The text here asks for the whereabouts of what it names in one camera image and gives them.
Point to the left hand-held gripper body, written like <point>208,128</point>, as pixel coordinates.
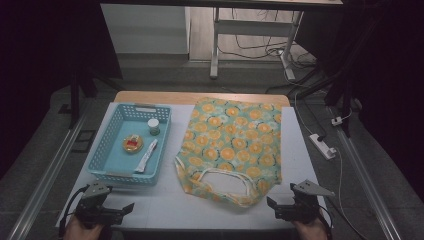
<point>95,213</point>

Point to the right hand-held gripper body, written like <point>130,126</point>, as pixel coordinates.
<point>300,211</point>

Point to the blue plastic basket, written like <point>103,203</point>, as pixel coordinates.
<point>116,160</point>

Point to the white tube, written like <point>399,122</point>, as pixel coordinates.
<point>146,156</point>

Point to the round yellow red-label tin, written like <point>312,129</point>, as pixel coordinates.
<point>133,144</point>

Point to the floral cloth tote bag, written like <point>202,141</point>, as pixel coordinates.
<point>233,133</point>

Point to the small white-lidded jar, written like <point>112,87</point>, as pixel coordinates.
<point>153,126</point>

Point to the person's right hand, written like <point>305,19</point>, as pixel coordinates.
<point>311,231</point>

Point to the person's left hand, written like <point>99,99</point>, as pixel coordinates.
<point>81,233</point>

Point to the white table mat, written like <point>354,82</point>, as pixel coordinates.
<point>176,206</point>

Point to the white power strip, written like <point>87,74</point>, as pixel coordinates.
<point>321,146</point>

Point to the white plug adapter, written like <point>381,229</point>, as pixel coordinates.
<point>337,121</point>

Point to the black stand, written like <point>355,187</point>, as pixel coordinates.
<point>75,100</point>
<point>343,90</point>

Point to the dark curtain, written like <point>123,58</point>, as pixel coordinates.
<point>396,100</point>

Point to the desk with white legs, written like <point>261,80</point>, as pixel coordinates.
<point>250,28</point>

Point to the white panel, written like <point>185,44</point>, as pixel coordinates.
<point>143,30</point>

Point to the aluminium rail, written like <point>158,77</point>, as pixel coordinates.
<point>46,176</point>
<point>363,176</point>

